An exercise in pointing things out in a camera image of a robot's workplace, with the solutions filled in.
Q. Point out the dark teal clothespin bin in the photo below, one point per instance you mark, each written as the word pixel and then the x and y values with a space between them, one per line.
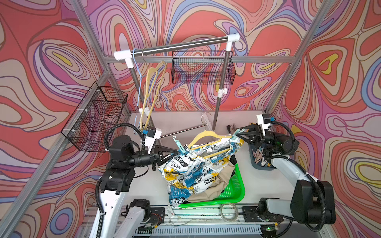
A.
pixel 258 161

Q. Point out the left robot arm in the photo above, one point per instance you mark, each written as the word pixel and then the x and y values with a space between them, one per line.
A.
pixel 112 187

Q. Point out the clothes rack with steel bar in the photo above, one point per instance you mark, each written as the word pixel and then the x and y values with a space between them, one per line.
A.
pixel 128 57

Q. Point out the green clothespin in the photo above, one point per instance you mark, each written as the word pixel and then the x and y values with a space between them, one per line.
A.
pixel 236 133
pixel 181 149

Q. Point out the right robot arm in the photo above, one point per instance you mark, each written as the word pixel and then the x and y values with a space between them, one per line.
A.
pixel 312 202

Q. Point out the black wire basket back wall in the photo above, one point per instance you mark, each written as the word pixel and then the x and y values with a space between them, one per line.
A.
pixel 202 67

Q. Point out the black wire basket left wall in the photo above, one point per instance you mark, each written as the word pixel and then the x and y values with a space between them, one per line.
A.
pixel 99 110

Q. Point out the light blue wire hanger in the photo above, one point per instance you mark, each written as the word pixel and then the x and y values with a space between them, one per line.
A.
pixel 137 87

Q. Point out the yellow hanger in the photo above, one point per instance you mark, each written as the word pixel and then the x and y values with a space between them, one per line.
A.
pixel 208 136
pixel 153 83

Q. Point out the black wire basket wall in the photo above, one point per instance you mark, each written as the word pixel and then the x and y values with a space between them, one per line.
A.
pixel 99 110
pixel 202 67

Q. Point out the beige shorts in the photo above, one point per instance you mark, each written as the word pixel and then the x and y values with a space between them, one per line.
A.
pixel 216 188

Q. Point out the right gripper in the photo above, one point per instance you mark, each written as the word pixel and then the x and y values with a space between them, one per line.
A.
pixel 255 139

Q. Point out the printed white blue yellow shorts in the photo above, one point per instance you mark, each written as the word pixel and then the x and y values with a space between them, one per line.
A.
pixel 193 172

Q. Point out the yellow hanger front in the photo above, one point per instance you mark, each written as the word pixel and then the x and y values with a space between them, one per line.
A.
pixel 208 136

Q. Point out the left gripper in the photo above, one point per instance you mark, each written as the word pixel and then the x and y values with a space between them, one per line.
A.
pixel 157 158

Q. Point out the green plastic basket tray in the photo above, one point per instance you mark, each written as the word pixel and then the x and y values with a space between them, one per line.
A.
pixel 234 192

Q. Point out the clear tape roll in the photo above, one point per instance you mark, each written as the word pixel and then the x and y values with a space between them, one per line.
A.
pixel 229 212

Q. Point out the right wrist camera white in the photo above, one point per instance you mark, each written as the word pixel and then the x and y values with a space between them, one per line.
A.
pixel 264 121

